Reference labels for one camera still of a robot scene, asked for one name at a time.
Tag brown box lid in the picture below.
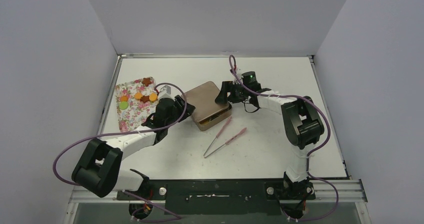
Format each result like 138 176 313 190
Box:
185 81 229 122

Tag orange round cookie right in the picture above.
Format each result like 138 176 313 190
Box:
149 93 158 102

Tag brown square cookie box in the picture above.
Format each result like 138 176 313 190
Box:
195 104 233 131

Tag brown star cookie centre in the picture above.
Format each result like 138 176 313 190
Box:
140 96 150 103

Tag brown star cookie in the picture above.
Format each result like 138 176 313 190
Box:
140 96 150 103
141 77 152 87

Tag floral cookie tray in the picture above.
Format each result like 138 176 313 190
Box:
114 77 158 132

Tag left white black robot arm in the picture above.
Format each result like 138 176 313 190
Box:
71 95 195 199

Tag aluminium frame rail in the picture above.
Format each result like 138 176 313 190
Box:
69 180 367 204

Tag orange flower cookie tray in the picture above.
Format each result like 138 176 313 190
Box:
134 92 143 100

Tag pink cat paw tongs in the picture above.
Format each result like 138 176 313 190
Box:
202 116 248 159

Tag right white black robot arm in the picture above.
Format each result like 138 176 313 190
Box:
214 71 325 199

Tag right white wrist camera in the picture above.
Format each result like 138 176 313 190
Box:
232 72 243 84

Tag green round cookie left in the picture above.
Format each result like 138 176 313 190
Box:
118 101 129 110

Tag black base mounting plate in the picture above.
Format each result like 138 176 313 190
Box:
115 179 319 217

